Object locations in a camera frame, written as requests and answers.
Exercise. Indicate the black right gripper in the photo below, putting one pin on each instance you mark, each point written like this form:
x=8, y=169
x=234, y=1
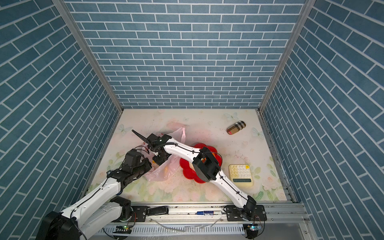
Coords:
x=159, y=162

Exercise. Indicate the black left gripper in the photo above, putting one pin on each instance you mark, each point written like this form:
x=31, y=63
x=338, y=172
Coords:
x=146, y=162

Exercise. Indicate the pink plastic bag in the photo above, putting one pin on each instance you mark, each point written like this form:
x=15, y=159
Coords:
x=167, y=169

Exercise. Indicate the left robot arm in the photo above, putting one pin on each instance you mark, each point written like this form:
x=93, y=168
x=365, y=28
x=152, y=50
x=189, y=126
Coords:
x=97, y=209

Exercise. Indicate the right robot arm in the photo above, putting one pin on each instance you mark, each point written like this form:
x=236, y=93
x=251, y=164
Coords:
x=208, y=170

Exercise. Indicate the red flower-shaped bowl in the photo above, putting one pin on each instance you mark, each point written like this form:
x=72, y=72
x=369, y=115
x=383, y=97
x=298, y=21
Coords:
x=191, y=174

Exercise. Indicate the blue pen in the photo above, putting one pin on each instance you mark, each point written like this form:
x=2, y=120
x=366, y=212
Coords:
x=205, y=213

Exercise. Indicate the plaid glasses case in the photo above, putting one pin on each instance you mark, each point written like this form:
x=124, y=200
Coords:
x=236, y=127

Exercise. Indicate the yellow calculator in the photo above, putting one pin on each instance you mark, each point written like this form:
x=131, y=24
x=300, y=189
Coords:
x=241, y=175

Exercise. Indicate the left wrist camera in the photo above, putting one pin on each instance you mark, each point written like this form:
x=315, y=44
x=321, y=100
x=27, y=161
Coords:
x=133, y=159

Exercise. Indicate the aluminium front rail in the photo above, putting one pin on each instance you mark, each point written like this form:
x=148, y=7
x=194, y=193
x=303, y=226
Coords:
x=182, y=220

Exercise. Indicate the aluminium left corner post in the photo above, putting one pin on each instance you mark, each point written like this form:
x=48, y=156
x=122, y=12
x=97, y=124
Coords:
x=76, y=32

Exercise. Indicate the aluminium corner post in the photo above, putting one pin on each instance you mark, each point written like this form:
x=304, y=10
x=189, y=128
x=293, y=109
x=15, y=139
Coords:
x=304, y=14
x=76, y=32

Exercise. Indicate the aluminium right corner post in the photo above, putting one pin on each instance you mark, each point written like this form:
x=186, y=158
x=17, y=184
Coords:
x=304, y=14

